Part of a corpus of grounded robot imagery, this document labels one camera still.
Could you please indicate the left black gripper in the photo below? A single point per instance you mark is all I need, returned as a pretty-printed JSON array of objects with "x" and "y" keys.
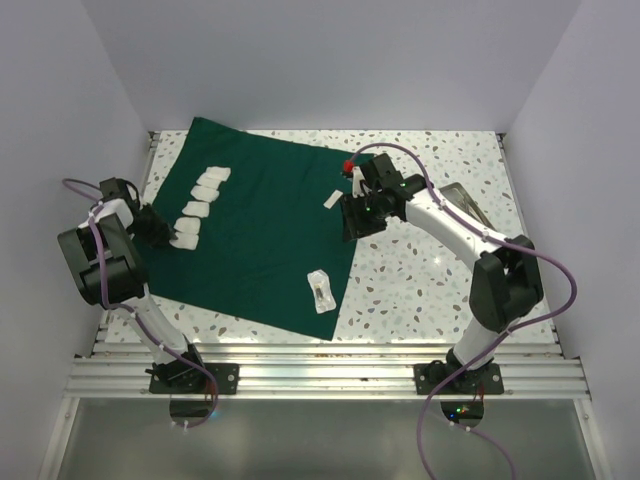
[{"x": 157, "y": 237}]

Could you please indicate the clear plastic blister pack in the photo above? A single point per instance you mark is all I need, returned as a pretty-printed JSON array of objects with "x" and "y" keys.
[{"x": 319, "y": 283}]

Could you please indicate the aluminium mounting rail frame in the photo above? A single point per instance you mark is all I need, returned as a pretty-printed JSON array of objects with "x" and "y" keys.
[{"x": 348, "y": 409}]

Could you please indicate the green surgical cloth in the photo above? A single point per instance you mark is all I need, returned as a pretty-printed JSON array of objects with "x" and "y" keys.
[{"x": 265, "y": 233}]

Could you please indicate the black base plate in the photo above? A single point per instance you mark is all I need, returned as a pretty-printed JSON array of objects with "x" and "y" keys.
[
  {"x": 486, "y": 380},
  {"x": 226, "y": 375}
]

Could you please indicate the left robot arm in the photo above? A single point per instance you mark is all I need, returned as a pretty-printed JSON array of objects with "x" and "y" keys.
[{"x": 108, "y": 271}]

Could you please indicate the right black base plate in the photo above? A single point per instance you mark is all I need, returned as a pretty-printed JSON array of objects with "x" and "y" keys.
[{"x": 486, "y": 380}]

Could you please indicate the white gauze pad bottom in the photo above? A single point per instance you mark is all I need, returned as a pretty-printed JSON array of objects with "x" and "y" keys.
[{"x": 185, "y": 241}]

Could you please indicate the metal instrument tray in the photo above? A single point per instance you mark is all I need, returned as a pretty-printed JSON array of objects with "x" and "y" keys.
[{"x": 457, "y": 194}]

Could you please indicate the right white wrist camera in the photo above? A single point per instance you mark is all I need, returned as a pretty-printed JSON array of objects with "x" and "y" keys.
[{"x": 353, "y": 173}]

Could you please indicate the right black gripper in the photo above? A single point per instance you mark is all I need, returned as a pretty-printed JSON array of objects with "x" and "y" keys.
[{"x": 355, "y": 225}]

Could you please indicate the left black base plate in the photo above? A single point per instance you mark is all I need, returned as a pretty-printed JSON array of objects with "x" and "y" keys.
[{"x": 226, "y": 375}]

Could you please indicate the small white paper packet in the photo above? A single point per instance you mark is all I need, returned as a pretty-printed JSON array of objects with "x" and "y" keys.
[{"x": 333, "y": 199}]

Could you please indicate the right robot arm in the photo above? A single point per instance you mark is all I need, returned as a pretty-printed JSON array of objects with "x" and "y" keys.
[{"x": 505, "y": 278}]

